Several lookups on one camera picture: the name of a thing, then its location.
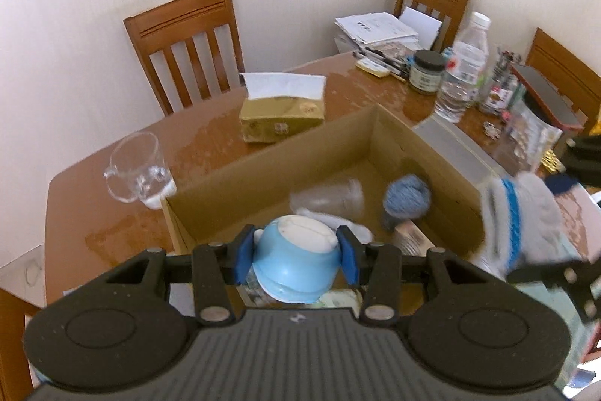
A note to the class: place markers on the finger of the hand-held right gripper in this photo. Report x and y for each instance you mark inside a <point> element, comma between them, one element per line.
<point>563,275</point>
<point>561,184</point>

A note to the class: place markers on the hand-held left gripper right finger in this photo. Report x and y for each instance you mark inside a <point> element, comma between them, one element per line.
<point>350,257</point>

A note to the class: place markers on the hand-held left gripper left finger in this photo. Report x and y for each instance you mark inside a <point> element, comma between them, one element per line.
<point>244,255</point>

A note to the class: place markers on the light blue bowl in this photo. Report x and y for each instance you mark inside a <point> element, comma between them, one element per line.
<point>296,264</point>

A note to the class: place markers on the blue knit sock roll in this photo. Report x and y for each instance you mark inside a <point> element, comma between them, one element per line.
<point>406,196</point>

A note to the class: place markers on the brown cardboard box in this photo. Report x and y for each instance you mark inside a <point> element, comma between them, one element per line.
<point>281,166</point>

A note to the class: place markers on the green checked tablecloth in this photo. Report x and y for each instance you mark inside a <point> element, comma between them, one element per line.
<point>535,295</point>

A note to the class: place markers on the small metal trinket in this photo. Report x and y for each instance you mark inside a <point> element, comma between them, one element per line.
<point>491,129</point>

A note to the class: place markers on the clear plastic storage jar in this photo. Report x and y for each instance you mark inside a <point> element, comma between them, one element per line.
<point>497,91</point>

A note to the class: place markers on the clear glass pitcher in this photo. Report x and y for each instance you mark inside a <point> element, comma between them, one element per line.
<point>136,166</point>

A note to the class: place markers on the gold tissue box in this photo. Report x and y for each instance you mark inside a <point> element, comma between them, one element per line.
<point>281,119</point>

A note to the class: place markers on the clear plastic water bottle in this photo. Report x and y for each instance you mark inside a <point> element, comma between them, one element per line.
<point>462,72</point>

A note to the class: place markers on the dark jar black lid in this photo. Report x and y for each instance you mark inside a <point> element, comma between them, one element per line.
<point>426,74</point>

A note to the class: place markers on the yellow note pad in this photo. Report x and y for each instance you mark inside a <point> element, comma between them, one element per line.
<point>371,67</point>

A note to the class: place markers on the row of pens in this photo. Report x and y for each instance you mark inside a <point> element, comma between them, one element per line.
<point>385,55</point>

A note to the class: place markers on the white envelope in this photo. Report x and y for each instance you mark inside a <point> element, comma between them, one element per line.
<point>422,25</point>

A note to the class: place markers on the stack of white papers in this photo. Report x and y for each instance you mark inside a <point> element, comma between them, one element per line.
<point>371,27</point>

